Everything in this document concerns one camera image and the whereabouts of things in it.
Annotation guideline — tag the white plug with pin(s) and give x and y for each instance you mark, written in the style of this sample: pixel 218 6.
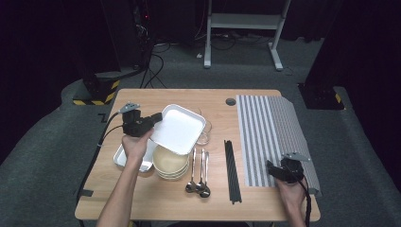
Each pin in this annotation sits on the white plug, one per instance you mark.
pixel 199 55

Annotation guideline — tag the white square tray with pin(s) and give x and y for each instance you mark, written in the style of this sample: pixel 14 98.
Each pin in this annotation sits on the white square tray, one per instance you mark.
pixel 178 129
pixel 148 157

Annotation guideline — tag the person's left hand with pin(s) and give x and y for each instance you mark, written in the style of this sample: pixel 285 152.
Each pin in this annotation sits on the person's left hand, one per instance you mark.
pixel 135 148

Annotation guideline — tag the grey striped placemat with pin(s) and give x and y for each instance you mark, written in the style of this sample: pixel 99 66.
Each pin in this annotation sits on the grey striped placemat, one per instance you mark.
pixel 268 132

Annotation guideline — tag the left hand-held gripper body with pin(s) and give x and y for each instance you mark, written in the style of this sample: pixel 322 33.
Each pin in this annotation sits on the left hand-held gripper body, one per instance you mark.
pixel 135 126

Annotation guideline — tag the white metal desk frame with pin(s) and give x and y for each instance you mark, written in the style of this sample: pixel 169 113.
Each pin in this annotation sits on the white metal desk frame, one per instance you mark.
pixel 242 21

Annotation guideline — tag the black stand with hazard stripes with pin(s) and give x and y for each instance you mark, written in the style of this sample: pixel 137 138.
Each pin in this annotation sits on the black stand with hazard stripes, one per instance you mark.
pixel 321 97
pixel 101 91

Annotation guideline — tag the person's right hand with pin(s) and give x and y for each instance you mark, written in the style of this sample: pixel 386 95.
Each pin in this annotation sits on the person's right hand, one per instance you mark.
pixel 293 198

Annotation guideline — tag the clear glass cup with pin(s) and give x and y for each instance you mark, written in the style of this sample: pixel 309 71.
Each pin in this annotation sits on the clear glass cup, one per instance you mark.
pixel 205 137

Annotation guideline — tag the black equipment tower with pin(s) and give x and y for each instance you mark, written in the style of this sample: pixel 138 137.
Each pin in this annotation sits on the black equipment tower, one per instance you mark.
pixel 142 31

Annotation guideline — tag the grey round table grommet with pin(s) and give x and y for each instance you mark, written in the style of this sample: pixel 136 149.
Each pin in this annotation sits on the grey round table grommet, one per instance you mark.
pixel 230 101

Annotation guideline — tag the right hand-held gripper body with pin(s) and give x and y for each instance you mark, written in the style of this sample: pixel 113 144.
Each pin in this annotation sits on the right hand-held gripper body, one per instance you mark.
pixel 293 170

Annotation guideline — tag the bundle of black chopsticks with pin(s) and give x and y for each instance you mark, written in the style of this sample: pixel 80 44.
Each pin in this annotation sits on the bundle of black chopsticks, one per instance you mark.
pixel 232 173

